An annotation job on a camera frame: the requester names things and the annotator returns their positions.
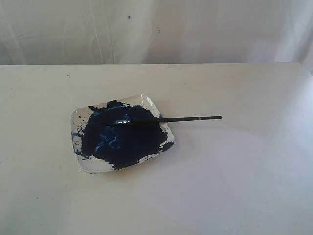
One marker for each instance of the black paintbrush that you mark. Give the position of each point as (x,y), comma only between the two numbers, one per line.
(156,120)

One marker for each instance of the white paper sheet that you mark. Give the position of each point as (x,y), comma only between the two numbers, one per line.
(219,180)

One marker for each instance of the white plate with blue paint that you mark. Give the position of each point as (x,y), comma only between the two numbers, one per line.
(99,148)

